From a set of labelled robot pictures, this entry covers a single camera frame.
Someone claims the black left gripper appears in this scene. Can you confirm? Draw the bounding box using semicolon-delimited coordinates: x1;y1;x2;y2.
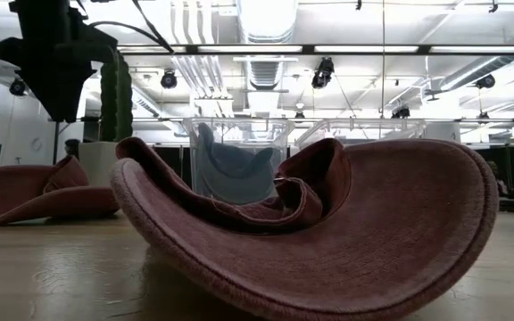
19;12;120;123

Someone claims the black metal stand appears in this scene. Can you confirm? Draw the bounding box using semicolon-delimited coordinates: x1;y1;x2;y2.
46;116;87;165

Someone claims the person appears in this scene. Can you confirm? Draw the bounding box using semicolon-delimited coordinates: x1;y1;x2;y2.
486;160;511;197
63;138;82;161

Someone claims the tall green cactus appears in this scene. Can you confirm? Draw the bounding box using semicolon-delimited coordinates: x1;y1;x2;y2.
99;47;134;143

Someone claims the ceiling air vent grille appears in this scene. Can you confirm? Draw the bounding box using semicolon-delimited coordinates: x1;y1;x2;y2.
247;60;281;91

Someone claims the clear plastic bin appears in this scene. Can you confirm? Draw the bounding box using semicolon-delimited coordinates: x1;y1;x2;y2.
294;118;427;151
181;116;294;206

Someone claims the thin vertical ceiling rod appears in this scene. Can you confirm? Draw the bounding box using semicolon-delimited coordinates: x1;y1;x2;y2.
380;0;386;119

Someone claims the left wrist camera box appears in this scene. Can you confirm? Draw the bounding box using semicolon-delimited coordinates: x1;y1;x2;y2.
0;37;24;64

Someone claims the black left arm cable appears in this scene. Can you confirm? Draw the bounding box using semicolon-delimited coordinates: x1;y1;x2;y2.
130;0;176;54
87;20;174;54

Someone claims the silver ventilation duct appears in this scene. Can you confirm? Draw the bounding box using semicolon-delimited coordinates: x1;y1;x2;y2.
236;0;299;45

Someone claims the black overhead frame bar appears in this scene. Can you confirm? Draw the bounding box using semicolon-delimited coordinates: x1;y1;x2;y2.
0;43;514;56

